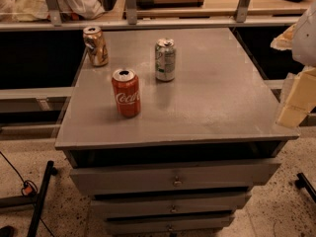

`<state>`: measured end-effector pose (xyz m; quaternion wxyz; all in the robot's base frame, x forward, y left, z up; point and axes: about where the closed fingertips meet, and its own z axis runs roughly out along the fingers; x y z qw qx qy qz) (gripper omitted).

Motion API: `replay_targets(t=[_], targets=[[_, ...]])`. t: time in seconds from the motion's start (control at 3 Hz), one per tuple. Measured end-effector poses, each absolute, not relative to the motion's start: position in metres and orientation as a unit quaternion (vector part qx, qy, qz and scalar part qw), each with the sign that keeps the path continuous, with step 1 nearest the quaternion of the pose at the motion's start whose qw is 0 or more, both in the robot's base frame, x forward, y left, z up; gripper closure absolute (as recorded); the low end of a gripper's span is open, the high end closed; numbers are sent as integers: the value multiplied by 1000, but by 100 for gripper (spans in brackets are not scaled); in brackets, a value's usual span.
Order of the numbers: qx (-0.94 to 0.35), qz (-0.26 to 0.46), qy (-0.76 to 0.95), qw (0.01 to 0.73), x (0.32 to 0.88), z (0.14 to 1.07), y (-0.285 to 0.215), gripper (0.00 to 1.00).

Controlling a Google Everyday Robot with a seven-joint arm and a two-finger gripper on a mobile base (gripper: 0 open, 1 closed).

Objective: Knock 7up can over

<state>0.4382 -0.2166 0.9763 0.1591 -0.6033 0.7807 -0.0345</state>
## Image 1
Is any metal rail frame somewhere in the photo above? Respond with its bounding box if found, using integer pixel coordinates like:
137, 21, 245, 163
0, 0, 314, 32

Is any black shoe tip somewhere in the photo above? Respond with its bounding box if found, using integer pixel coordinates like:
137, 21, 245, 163
0, 226, 15, 237

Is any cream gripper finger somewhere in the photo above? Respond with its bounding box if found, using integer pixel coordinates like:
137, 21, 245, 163
276, 66, 316, 127
271, 25, 295, 50

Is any black cable with red clip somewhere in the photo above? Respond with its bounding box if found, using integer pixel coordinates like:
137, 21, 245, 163
0, 151, 57, 237

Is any black stand foot right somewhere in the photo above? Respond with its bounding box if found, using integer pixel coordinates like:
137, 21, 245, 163
294, 173, 316, 203

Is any white cloth bundle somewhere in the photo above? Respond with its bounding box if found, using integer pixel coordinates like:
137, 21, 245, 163
0, 0, 105, 22

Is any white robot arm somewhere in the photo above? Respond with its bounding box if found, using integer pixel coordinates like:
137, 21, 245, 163
271, 2, 316, 127

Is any red Coca-Cola can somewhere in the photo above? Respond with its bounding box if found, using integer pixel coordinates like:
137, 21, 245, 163
112, 69, 141, 118

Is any grey drawer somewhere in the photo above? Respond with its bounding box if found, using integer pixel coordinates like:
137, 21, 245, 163
91, 192, 251, 218
70, 158, 280, 196
106, 213, 234, 235

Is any green white 7up can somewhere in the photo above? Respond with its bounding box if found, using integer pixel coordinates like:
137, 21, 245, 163
155, 39, 176, 82

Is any grey drawer cabinet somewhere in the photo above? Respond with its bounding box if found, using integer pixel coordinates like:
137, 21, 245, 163
55, 29, 298, 226

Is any middle grey drawer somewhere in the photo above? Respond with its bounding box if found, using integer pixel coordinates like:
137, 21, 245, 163
91, 192, 251, 218

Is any bottom grey drawer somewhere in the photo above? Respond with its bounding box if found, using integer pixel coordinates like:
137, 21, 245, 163
106, 213, 234, 235

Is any black stand leg left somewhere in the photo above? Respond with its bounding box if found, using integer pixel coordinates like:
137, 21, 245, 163
0, 161, 58, 237

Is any gold soda can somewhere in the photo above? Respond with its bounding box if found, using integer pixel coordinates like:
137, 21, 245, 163
83, 27, 109, 66

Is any top grey drawer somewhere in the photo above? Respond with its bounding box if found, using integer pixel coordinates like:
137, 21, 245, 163
70, 158, 280, 196

